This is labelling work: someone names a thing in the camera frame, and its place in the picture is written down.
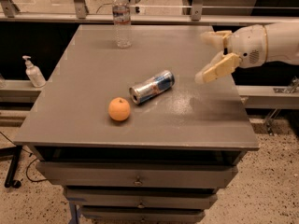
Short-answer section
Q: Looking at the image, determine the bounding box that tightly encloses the middle grey drawer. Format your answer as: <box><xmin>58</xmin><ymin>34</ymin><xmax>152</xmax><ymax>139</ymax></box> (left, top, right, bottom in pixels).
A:
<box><xmin>64</xmin><ymin>189</ymin><xmax>217</xmax><ymax>209</ymax></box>

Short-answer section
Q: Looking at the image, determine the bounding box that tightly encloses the white pump dispenser bottle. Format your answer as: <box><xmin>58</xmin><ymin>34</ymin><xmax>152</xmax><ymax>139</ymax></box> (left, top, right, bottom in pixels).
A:
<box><xmin>22</xmin><ymin>55</ymin><xmax>46</xmax><ymax>88</ymax></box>

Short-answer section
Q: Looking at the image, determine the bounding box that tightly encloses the blue silver redbull can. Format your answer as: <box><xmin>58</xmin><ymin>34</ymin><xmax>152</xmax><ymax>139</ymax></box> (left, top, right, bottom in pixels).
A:
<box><xmin>129</xmin><ymin>70</ymin><xmax>175</xmax><ymax>105</ymax></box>

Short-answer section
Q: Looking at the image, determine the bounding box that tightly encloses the black floor cable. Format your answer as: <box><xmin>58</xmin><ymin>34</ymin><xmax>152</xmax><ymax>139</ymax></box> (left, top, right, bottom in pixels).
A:
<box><xmin>0</xmin><ymin>131</ymin><xmax>49</xmax><ymax>184</ymax></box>

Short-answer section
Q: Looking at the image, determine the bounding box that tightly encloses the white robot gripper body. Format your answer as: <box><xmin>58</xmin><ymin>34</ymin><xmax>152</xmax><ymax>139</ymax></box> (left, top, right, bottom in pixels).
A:
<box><xmin>227</xmin><ymin>25</ymin><xmax>267</xmax><ymax>68</ymax></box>

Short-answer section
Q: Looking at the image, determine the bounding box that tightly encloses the grey drawer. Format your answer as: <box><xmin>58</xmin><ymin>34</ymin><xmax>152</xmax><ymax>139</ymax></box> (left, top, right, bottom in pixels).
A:
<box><xmin>36</xmin><ymin>161</ymin><xmax>237</xmax><ymax>189</ymax></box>
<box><xmin>81</xmin><ymin>207</ymin><xmax>205</xmax><ymax>223</ymax></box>
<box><xmin>64</xmin><ymin>189</ymin><xmax>217</xmax><ymax>209</ymax></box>

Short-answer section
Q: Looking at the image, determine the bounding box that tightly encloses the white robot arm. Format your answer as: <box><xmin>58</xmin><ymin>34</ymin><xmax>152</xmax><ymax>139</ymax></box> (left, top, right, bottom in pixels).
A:
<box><xmin>195</xmin><ymin>21</ymin><xmax>299</xmax><ymax>84</ymax></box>

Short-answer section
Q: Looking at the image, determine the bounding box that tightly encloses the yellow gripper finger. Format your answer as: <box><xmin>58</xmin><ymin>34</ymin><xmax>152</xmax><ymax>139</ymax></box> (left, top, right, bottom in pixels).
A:
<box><xmin>200</xmin><ymin>30</ymin><xmax>233</xmax><ymax>50</ymax></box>
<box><xmin>194</xmin><ymin>51</ymin><xmax>241</xmax><ymax>84</ymax></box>

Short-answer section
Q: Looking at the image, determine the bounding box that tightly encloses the bottom grey drawer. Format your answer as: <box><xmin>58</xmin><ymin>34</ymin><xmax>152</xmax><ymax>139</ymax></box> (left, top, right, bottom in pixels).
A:
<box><xmin>81</xmin><ymin>207</ymin><xmax>205</xmax><ymax>223</ymax></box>

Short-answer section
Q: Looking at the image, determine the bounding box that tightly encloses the metal railing frame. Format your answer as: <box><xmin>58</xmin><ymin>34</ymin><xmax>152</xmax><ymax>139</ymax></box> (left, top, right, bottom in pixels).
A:
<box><xmin>0</xmin><ymin>0</ymin><xmax>299</xmax><ymax>26</ymax></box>

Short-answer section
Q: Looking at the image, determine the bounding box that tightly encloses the black stand leg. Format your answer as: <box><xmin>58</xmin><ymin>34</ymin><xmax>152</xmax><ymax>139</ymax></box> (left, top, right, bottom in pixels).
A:
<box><xmin>0</xmin><ymin>146</ymin><xmax>21</xmax><ymax>189</ymax></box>

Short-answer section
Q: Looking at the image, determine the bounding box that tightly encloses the grey drawer cabinet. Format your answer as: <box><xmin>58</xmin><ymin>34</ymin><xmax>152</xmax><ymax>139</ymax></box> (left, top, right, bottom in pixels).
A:
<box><xmin>13</xmin><ymin>24</ymin><xmax>261</xmax><ymax>224</ymax></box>

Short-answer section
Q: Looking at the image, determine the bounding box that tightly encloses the top grey drawer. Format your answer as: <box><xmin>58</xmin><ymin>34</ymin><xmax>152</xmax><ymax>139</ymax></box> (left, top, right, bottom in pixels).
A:
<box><xmin>36</xmin><ymin>161</ymin><xmax>237</xmax><ymax>189</ymax></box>

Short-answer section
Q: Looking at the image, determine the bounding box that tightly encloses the clear plastic water bottle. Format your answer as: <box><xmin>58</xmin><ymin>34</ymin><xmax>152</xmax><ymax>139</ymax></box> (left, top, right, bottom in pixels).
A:
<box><xmin>112</xmin><ymin>0</ymin><xmax>132</xmax><ymax>49</ymax></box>

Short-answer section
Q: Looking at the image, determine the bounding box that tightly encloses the orange fruit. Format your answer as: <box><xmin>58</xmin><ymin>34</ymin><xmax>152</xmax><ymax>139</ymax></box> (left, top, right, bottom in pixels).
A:
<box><xmin>108</xmin><ymin>97</ymin><xmax>131</xmax><ymax>121</ymax></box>

